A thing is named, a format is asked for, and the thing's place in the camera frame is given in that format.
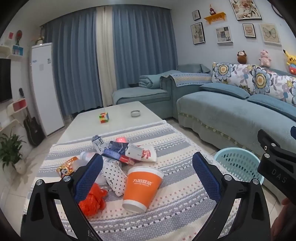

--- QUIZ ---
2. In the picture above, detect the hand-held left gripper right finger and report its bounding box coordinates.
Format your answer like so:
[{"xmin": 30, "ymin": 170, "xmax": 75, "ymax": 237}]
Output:
[{"xmin": 192, "ymin": 152, "xmax": 271, "ymax": 241}]

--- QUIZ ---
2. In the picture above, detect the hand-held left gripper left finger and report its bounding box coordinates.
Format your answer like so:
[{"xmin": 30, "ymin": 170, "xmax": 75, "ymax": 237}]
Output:
[{"xmin": 21, "ymin": 153, "xmax": 104, "ymax": 241}]

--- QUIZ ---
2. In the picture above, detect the clear plastic bottle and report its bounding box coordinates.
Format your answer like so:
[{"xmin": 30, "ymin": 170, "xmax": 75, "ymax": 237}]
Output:
[{"xmin": 80, "ymin": 152, "xmax": 96, "ymax": 163}]

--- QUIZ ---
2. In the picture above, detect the orange plastic bag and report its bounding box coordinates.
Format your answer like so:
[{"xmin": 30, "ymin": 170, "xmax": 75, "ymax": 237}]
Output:
[{"xmin": 79, "ymin": 183, "xmax": 109, "ymax": 217}]

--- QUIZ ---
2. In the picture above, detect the orange snack packet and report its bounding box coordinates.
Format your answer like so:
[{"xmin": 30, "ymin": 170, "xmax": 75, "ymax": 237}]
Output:
[{"xmin": 57, "ymin": 156, "xmax": 80, "ymax": 178}]

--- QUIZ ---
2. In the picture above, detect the white polka dot carton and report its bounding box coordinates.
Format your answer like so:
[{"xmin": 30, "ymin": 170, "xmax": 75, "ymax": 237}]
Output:
[{"xmin": 102, "ymin": 160, "xmax": 127, "ymax": 197}]

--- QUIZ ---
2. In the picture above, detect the light blue plastic basket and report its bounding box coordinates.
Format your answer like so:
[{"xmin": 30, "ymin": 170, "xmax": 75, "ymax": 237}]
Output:
[{"xmin": 214, "ymin": 148, "xmax": 265, "ymax": 184}]

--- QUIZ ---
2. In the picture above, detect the blue white milk carton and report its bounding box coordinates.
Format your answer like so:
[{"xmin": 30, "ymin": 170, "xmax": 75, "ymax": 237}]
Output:
[{"xmin": 92, "ymin": 135, "xmax": 109, "ymax": 153}]

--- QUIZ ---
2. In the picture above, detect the blue red card box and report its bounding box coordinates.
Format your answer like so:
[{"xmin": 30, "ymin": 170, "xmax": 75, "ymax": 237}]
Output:
[{"xmin": 103, "ymin": 141, "xmax": 137, "ymax": 165}]

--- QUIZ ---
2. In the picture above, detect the white cardboard box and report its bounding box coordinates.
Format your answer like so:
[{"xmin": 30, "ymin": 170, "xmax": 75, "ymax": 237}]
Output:
[{"xmin": 128, "ymin": 142, "xmax": 145, "ymax": 161}]

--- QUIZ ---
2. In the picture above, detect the orange paper cup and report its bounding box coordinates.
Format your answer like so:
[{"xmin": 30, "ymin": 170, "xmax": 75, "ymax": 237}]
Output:
[{"xmin": 122, "ymin": 166, "xmax": 165, "ymax": 214}]

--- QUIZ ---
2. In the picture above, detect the white red paper bag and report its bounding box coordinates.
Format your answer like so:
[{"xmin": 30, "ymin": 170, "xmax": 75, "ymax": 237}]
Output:
[{"xmin": 141, "ymin": 146, "xmax": 157, "ymax": 163}]

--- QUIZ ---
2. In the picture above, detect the person's right hand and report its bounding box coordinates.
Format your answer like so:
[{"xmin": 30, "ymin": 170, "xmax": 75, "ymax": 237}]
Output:
[{"xmin": 270, "ymin": 198, "xmax": 296, "ymax": 241}]

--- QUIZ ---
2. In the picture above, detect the striped woven tablecloth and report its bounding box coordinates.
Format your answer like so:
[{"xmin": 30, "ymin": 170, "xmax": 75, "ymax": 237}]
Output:
[{"xmin": 35, "ymin": 120, "xmax": 241, "ymax": 241}]

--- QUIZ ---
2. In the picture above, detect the teal long sofa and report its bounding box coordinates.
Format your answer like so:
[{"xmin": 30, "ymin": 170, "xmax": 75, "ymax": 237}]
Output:
[{"xmin": 176, "ymin": 67, "xmax": 296, "ymax": 202}]

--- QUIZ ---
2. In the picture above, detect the floral cushion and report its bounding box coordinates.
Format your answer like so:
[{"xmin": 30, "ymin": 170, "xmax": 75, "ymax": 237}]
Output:
[
  {"xmin": 253, "ymin": 66, "xmax": 296, "ymax": 105},
  {"xmin": 211, "ymin": 62, "xmax": 256, "ymax": 93}
]

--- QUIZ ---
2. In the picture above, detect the blue pillow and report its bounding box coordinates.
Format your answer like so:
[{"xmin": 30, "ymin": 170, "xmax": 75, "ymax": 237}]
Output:
[{"xmin": 200, "ymin": 83, "xmax": 251, "ymax": 100}]

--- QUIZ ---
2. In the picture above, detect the black acoustic guitar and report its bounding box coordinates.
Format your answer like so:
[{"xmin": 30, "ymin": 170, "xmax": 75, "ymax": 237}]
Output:
[{"xmin": 20, "ymin": 88, "xmax": 45, "ymax": 146}]

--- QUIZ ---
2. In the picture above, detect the yellow plush toy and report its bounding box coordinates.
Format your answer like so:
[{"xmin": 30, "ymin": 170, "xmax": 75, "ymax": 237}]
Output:
[{"xmin": 283, "ymin": 49, "xmax": 296, "ymax": 66}]

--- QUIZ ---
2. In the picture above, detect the pink pig plush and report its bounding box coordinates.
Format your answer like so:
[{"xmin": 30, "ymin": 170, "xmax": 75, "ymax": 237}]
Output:
[{"xmin": 259, "ymin": 49, "xmax": 271, "ymax": 67}]

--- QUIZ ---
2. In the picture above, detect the green potted plant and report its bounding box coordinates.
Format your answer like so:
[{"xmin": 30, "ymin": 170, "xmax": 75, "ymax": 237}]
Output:
[{"xmin": 0, "ymin": 132, "xmax": 27, "ymax": 174}]

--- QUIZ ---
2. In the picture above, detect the brown monkey plush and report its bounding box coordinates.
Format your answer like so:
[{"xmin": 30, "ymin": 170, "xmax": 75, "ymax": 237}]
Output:
[{"xmin": 236, "ymin": 50, "xmax": 247, "ymax": 64}]

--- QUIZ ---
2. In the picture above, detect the grey-green sofa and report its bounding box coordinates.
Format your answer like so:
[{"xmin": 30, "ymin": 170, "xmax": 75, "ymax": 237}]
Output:
[{"xmin": 112, "ymin": 64, "xmax": 212, "ymax": 121}]

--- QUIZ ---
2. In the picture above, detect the white tall refrigerator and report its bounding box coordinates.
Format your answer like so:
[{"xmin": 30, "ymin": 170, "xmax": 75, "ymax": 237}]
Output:
[{"xmin": 29, "ymin": 42, "xmax": 65, "ymax": 137}]

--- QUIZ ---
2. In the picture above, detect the red white shelf box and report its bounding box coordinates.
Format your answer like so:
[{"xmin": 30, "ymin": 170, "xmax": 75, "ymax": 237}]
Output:
[{"xmin": 13, "ymin": 98, "xmax": 26, "ymax": 112}]

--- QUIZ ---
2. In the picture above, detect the blue fringed armrest cover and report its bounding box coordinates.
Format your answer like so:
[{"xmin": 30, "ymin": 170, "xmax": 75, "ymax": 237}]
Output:
[{"xmin": 160, "ymin": 71, "xmax": 212, "ymax": 87}]

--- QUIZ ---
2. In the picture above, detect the folded teal blanket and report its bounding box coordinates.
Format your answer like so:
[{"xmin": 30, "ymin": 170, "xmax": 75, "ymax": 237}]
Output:
[{"xmin": 139, "ymin": 75, "xmax": 162, "ymax": 90}]

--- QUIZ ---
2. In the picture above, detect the blue curtain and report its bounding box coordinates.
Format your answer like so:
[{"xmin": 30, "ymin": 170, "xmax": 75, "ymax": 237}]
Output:
[
  {"xmin": 44, "ymin": 7, "xmax": 103, "ymax": 116},
  {"xmin": 112, "ymin": 3, "xmax": 178, "ymax": 90}
]

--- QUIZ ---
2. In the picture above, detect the white collage picture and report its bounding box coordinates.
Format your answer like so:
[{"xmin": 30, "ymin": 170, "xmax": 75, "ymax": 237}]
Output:
[{"xmin": 216, "ymin": 26, "xmax": 233, "ymax": 44}]

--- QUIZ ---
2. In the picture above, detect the white curtain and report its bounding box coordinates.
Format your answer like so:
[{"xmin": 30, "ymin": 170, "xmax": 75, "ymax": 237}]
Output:
[{"xmin": 96, "ymin": 6, "xmax": 117, "ymax": 107}]

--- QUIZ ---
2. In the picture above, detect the black television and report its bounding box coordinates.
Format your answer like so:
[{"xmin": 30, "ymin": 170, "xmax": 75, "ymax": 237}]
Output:
[{"xmin": 0, "ymin": 58, "xmax": 12, "ymax": 103}]

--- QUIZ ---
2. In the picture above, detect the butterfly picture frame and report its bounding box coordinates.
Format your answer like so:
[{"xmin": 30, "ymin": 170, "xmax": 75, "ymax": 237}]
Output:
[{"xmin": 259, "ymin": 23, "xmax": 281, "ymax": 44}]

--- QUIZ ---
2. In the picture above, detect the white curved wall shelf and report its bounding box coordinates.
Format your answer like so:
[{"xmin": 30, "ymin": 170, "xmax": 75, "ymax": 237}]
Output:
[{"xmin": 0, "ymin": 44, "xmax": 26, "ymax": 139}]

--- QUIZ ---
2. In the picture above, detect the small dark picture frame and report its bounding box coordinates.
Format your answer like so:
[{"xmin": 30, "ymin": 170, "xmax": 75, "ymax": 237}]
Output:
[{"xmin": 242, "ymin": 23, "xmax": 256, "ymax": 38}]

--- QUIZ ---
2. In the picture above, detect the large floral picture frame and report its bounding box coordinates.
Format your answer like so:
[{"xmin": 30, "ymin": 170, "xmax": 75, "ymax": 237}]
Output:
[{"xmin": 229, "ymin": 0, "xmax": 262, "ymax": 21}]

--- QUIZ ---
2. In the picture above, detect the tall black picture frame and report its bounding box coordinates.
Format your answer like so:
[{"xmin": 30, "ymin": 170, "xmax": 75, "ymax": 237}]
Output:
[{"xmin": 191, "ymin": 22, "xmax": 206, "ymax": 45}]

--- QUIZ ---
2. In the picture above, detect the yellow wall shelf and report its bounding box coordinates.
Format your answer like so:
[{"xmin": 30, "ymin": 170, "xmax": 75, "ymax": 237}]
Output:
[{"xmin": 204, "ymin": 12, "xmax": 226, "ymax": 24}]

